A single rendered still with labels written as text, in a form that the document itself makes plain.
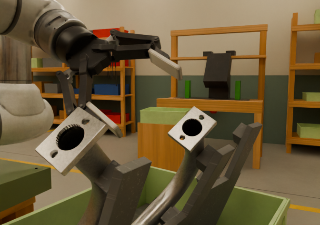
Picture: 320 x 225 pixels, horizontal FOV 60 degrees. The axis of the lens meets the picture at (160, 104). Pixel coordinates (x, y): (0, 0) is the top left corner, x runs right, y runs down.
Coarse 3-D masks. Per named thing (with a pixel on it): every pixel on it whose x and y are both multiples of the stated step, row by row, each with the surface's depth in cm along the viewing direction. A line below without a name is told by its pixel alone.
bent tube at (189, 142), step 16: (192, 112) 38; (176, 128) 37; (192, 128) 40; (208, 128) 36; (192, 144) 35; (192, 160) 42; (176, 176) 46; (192, 176) 45; (176, 192) 45; (160, 208) 44; (144, 224) 43
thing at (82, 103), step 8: (80, 56) 47; (80, 64) 47; (80, 72) 46; (80, 80) 45; (88, 80) 46; (80, 88) 44; (88, 88) 45; (80, 96) 44; (88, 96) 45; (80, 104) 42
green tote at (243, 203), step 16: (160, 176) 82; (80, 192) 66; (144, 192) 85; (160, 192) 82; (240, 192) 68; (256, 192) 66; (48, 208) 58; (64, 208) 61; (80, 208) 65; (224, 208) 71; (240, 208) 68; (256, 208) 66; (272, 208) 64; (288, 208) 61; (16, 224) 53; (32, 224) 55; (48, 224) 58; (64, 224) 62; (224, 224) 71; (240, 224) 68; (256, 224) 66; (272, 224) 52
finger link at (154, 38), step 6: (114, 30) 51; (120, 36) 50; (126, 36) 50; (132, 36) 49; (138, 36) 49; (144, 36) 49; (150, 36) 49; (156, 36) 48; (120, 42) 51; (126, 42) 51; (132, 42) 50; (138, 42) 50; (144, 42) 49; (156, 42) 48
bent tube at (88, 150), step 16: (80, 112) 26; (64, 128) 26; (80, 128) 26; (96, 128) 25; (48, 144) 25; (64, 144) 26; (80, 144) 24; (96, 144) 27; (48, 160) 24; (64, 160) 23; (80, 160) 25; (96, 160) 27; (96, 176) 28; (96, 192) 31; (96, 208) 32; (80, 224) 33; (96, 224) 33
